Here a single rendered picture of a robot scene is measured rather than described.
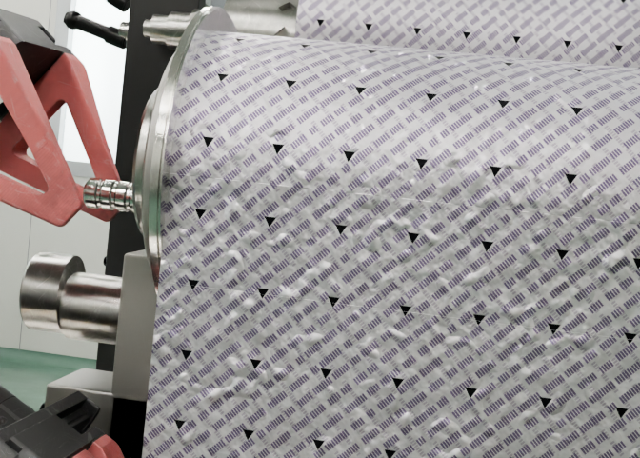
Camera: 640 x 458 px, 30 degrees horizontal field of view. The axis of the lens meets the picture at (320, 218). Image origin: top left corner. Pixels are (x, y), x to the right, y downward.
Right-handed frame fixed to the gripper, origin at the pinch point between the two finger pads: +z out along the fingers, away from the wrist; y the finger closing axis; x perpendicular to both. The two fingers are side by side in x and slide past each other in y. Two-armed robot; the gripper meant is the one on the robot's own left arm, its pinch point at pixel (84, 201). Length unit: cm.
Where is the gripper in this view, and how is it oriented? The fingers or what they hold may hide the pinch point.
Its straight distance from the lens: 54.9
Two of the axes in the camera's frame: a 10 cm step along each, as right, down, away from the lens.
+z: 6.9, 7.2, -0.9
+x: 7.1, -6.9, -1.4
